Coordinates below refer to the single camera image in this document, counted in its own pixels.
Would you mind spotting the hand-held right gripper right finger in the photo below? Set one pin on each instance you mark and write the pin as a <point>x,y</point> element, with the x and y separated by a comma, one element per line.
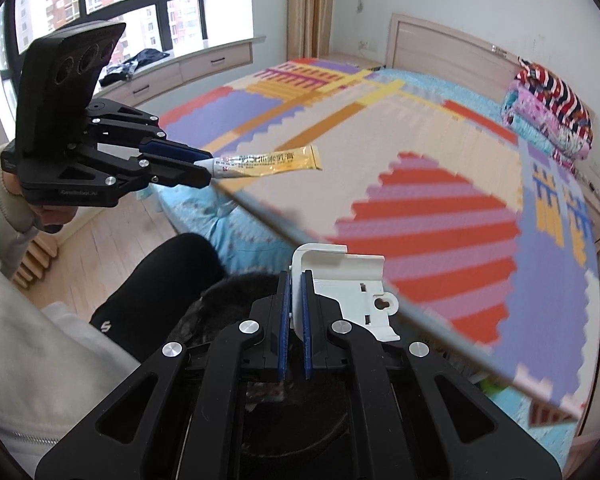
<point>307,330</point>

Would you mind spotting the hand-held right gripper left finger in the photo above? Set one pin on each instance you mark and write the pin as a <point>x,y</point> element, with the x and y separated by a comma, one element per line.
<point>282,330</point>

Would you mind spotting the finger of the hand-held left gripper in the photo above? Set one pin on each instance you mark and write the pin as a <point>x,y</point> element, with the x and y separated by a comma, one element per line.
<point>175,149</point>
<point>180,175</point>

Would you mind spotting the white plastic tray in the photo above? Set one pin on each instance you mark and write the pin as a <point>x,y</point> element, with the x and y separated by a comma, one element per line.
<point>350,280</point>

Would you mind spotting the white and yellow tube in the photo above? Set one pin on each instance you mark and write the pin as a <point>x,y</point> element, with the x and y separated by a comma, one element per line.
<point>270,162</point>

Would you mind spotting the person's left forearm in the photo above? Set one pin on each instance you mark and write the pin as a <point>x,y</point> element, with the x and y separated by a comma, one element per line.
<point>0,210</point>

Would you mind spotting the person's left hand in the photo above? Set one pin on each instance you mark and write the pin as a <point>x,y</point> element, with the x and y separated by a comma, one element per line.
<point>50,217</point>

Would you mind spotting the bed with blue sheet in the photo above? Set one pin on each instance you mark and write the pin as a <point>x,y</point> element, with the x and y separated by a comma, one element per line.
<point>220,230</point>

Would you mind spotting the dark clothes pile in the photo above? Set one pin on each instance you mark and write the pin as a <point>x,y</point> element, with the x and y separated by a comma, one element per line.
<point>135,62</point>

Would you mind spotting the window seat drawer cabinet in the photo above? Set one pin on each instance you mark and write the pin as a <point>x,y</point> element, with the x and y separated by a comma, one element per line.
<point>205,62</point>

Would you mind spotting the colourful patterned mat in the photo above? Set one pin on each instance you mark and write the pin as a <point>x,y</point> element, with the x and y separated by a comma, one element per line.
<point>430,220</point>

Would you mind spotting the wooden slatted stool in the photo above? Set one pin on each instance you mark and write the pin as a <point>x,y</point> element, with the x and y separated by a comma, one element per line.
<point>35,265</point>

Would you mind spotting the beige curtain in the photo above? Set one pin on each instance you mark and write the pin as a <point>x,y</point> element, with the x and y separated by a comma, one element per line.
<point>310,10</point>

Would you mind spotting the person's light grey jacket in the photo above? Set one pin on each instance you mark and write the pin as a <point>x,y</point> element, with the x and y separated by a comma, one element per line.
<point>30,360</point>

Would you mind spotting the light wooden headboard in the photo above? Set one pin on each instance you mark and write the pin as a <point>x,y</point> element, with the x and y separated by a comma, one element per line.
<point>430,45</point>

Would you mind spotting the pink floral folded quilt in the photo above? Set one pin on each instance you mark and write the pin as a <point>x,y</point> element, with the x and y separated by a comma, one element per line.
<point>530,115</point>

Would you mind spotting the striped folded blanket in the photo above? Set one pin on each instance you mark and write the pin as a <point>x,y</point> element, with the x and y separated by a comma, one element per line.
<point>555,90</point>

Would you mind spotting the white wall socket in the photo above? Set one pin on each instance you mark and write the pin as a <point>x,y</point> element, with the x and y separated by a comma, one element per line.
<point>369,45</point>

